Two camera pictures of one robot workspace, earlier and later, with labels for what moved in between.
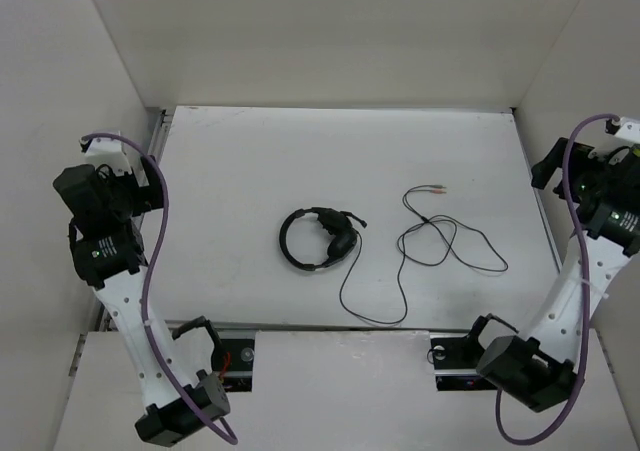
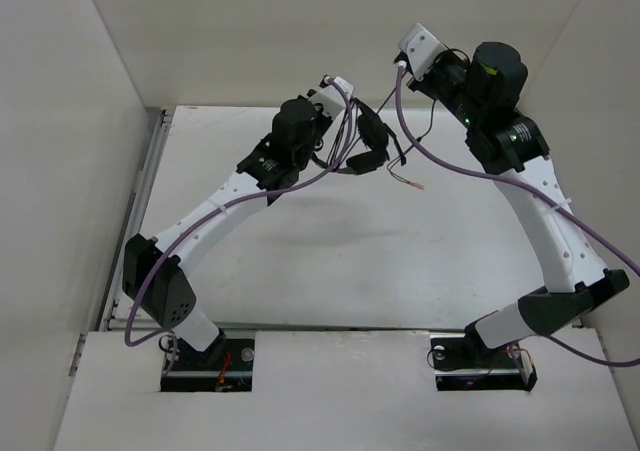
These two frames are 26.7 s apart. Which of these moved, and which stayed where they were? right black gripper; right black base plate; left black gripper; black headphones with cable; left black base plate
Moved: left black gripper; right black gripper; black headphones with cable
Stayed: left black base plate; right black base plate
